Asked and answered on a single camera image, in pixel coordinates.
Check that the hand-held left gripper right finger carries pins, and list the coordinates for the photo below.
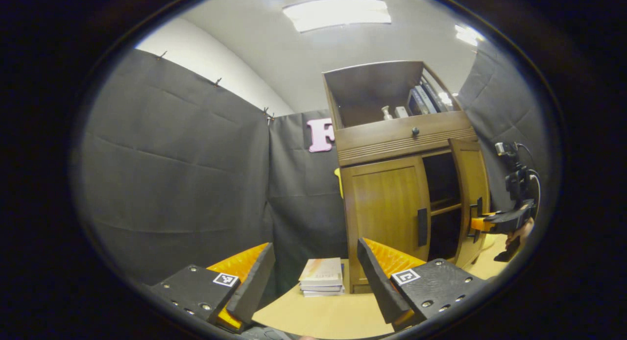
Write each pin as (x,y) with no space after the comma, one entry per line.
(377,286)

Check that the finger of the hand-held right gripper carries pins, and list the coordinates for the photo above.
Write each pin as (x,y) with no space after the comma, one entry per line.
(504,221)

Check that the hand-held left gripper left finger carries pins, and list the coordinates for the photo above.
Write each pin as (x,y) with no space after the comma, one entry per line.
(252,286)

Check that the wooden shoe cabinet door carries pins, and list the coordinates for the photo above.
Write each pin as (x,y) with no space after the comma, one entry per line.
(472,178)
(382,212)

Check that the wooden double-door shoe cabinet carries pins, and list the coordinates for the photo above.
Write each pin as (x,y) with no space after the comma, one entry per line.
(392,141)

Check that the pale yellow soft object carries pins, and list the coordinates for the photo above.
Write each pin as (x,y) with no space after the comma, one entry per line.
(488,242)

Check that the thin white book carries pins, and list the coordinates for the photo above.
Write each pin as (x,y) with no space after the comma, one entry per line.
(323,294)
(321,288)

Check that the beige cover book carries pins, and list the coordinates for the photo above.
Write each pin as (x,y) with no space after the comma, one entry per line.
(321,271)

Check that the wooden inner shelf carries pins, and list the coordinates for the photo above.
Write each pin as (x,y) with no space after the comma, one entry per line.
(446,207)

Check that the grey spine book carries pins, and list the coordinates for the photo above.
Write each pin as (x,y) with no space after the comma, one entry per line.
(425,101)

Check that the dark blue book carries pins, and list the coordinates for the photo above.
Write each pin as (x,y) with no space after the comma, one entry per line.
(413,105)

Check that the black backdrop cloth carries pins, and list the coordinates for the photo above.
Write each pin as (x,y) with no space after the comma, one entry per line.
(171,183)

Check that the small white box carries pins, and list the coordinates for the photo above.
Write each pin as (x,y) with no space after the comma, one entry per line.
(401,112)

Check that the wooden drawer with black knob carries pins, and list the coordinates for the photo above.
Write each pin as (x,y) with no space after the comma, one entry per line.
(377,139)

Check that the small white pump bottle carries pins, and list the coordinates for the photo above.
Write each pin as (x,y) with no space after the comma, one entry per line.
(386,114)

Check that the small ceiling light panel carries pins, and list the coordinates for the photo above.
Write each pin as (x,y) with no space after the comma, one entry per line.
(468,35)

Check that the large ceiling light panel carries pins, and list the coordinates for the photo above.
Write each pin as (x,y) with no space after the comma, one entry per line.
(338,14)

